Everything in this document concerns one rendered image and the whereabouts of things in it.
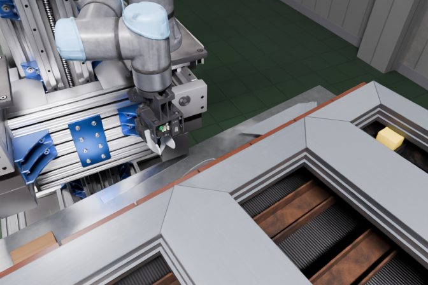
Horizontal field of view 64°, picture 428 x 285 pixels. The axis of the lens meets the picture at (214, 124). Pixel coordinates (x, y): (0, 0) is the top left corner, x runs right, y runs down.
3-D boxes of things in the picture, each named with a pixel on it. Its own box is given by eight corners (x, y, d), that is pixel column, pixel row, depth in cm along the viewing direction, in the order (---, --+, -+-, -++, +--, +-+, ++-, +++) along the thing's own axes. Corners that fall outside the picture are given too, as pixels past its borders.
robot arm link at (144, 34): (120, -1, 61) (168, -1, 62) (128, 53, 68) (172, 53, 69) (114, 18, 55) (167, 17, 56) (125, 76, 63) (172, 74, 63)
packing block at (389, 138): (400, 145, 107) (405, 136, 104) (391, 152, 104) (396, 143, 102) (383, 134, 110) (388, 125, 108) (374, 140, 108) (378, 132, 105)
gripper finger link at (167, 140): (169, 163, 81) (166, 135, 75) (156, 149, 85) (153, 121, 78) (180, 158, 82) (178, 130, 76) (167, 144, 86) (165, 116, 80)
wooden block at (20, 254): (57, 240, 91) (51, 229, 87) (64, 257, 87) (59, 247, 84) (16, 261, 86) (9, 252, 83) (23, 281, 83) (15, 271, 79)
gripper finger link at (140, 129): (141, 146, 78) (135, 117, 73) (137, 142, 79) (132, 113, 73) (158, 138, 80) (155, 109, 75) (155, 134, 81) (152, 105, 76)
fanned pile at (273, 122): (339, 118, 131) (342, 109, 128) (263, 161, 113) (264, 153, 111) (315, 101, 138) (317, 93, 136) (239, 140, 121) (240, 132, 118)
